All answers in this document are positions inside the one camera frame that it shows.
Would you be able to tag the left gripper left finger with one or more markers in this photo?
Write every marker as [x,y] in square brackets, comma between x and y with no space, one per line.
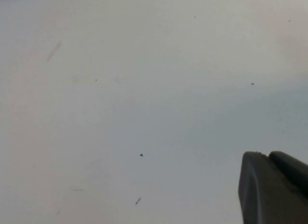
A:
[262,197]

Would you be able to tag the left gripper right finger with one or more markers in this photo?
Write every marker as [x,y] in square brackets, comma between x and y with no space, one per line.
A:
[292,169]

